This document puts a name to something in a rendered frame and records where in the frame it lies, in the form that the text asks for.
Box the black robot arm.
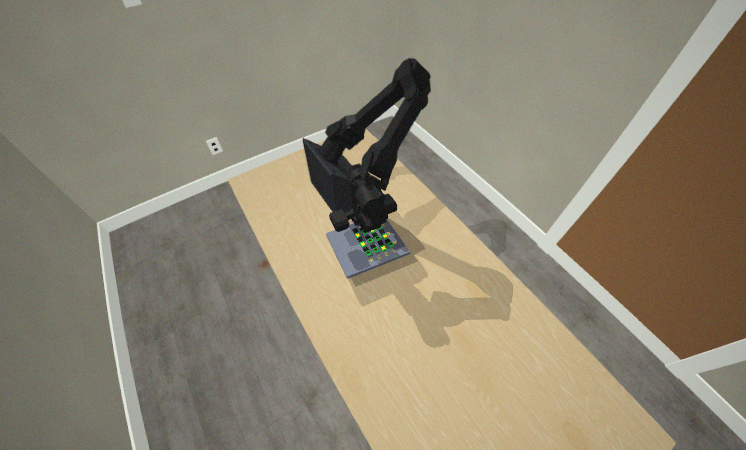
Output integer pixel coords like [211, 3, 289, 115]
[315, 58, 431, 232]

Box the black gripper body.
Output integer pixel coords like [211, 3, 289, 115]
[329, 191, 397, 232]

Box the grey switch panel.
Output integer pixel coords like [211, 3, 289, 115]
[326, 220, 409, 279]

